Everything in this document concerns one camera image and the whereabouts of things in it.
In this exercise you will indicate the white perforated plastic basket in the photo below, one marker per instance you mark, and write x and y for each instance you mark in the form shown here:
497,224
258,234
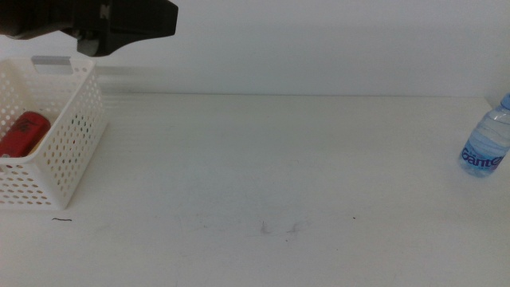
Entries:
75,139

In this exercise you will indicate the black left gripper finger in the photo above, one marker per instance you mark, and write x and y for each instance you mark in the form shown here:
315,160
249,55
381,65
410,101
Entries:
105,43
143,18

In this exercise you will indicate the clear water bottle blue label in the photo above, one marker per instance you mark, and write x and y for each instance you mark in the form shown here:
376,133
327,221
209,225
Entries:
484,147

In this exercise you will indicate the red cola can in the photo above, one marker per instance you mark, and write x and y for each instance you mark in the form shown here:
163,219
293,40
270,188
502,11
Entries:
24,133

